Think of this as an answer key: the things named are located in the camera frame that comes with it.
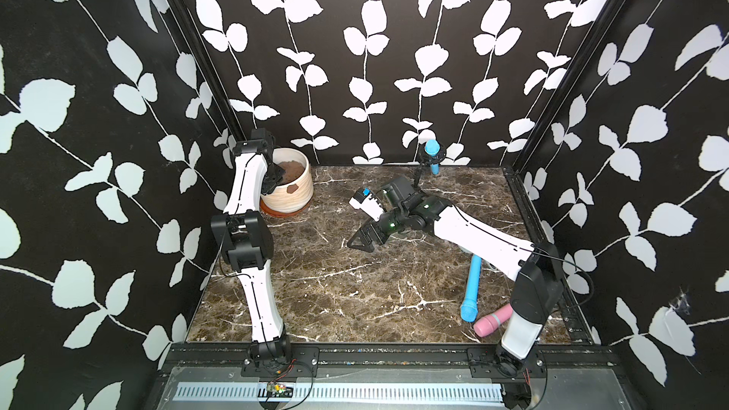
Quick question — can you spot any white wavy ceramic pot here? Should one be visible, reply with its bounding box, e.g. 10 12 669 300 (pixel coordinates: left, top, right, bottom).
261 148 313 213

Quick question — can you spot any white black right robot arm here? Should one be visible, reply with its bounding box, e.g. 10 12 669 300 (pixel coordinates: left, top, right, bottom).
347 177 564 377

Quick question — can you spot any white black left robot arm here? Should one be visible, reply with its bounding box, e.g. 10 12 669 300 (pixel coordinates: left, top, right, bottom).
211 128 292 364

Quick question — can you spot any brown soil in pot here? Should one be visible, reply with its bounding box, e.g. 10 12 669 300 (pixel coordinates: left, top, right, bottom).
278 161 306 185

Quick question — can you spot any orange plastic pot saucer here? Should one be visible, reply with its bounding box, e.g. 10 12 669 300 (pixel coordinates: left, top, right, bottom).
260 200 311 218

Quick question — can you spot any black tripod microphone stand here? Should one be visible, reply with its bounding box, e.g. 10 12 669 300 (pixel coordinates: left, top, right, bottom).
413 148 446 189

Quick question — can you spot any blue microphone on stand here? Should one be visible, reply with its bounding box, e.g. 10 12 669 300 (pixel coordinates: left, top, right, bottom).
423 139 442 176

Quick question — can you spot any blue handheld microphone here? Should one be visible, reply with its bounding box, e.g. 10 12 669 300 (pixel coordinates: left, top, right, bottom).
461 254 483 323

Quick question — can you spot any pink handheld microphone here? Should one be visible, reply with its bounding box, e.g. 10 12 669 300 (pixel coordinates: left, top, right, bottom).
473 304 513 338

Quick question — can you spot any small green circuit board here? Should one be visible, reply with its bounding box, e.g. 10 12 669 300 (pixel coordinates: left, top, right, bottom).
264 383 294 400

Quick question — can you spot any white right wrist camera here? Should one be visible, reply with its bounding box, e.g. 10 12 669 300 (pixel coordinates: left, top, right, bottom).
349 188 385 221

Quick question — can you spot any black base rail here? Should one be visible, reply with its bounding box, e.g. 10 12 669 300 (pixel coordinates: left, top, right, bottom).
161 343 620 382

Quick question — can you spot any white slotted cable duct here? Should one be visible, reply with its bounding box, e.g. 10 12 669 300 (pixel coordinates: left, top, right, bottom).
173 382 503 405

